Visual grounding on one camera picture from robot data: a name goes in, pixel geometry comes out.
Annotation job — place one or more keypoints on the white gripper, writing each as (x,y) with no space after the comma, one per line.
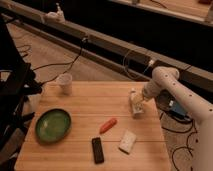
(138,102)

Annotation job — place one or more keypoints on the white plastic bottle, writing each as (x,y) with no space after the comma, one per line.
(135,112)

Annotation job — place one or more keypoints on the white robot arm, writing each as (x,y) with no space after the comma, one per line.
(166,78)

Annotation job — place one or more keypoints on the blue robot base box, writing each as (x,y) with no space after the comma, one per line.
(176,109)

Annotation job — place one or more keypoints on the orange carrot toy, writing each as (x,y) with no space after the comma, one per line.
(107,125)

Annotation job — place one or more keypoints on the white sponge block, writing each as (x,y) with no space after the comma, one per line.
(127,141)

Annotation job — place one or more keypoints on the black remote control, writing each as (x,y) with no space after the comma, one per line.
(97,150)

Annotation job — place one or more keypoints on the white paper cup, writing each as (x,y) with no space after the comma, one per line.
(65,83)

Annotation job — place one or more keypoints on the long metal rail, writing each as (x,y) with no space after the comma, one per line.
(114,28)

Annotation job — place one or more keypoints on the white object on rail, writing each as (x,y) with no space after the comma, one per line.
(58,15)

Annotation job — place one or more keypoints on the black chair frame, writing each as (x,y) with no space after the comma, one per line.
(15,89)

